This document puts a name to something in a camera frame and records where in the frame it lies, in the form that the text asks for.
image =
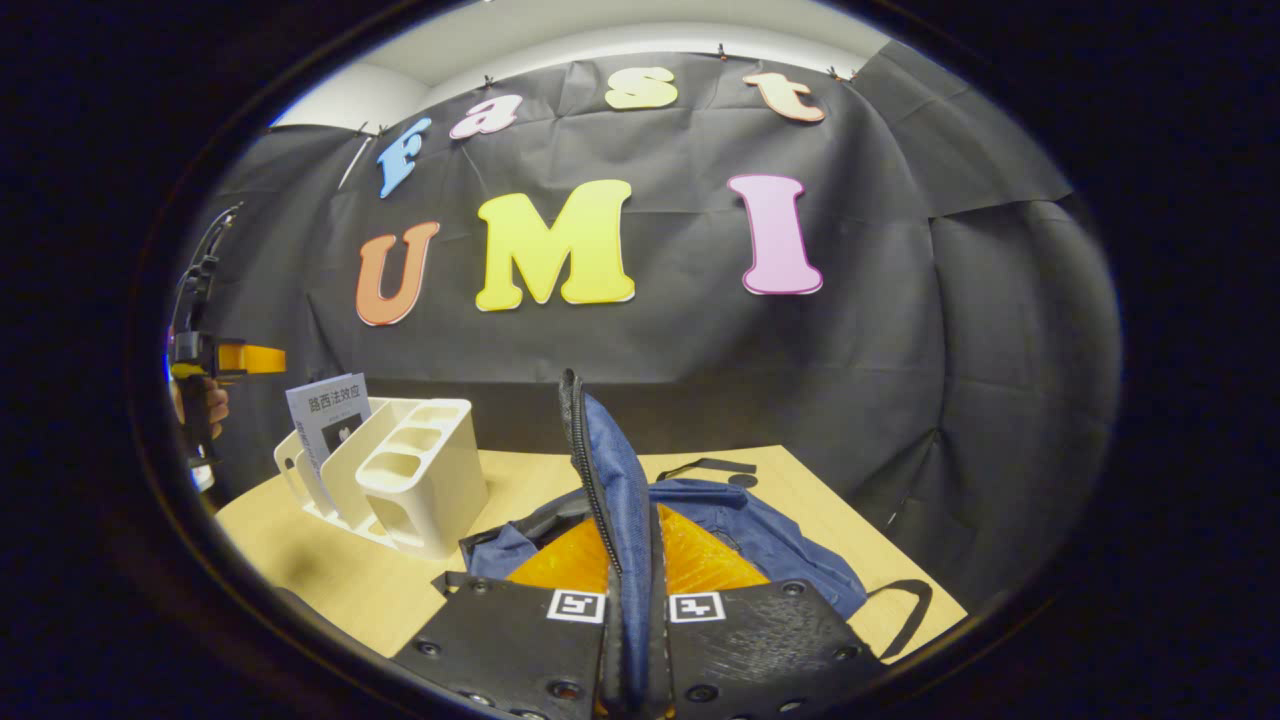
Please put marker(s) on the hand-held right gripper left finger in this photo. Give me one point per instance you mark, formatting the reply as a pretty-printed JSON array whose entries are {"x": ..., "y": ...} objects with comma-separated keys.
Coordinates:
[{"x": 500, "y": 645}]

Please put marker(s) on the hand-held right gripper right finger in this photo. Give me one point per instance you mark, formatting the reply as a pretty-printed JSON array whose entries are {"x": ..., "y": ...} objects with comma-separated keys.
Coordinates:
[{"x": 770, "y": 650}]

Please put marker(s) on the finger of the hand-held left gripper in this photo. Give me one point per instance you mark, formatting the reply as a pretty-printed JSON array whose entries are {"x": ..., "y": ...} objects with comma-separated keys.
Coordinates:
[{"x": 255, "y": 358}]

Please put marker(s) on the purple grey book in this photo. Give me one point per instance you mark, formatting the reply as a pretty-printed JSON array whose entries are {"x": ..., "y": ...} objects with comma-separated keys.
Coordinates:
[{"x": 325, "y": 410}]

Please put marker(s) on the cream plastic bookshelf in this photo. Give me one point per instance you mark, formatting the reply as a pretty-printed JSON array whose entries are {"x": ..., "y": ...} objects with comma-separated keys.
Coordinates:
[{"x": 440, "y": 480}]

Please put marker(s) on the navy blue schoolbag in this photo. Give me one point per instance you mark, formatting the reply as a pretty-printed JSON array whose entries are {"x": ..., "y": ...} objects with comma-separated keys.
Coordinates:
[{"x": 615, "y": 480}]

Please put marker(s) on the black backdrop cloth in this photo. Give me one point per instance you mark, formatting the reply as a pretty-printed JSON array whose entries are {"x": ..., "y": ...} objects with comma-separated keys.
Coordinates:
[{"x": 900, "y": 350}]

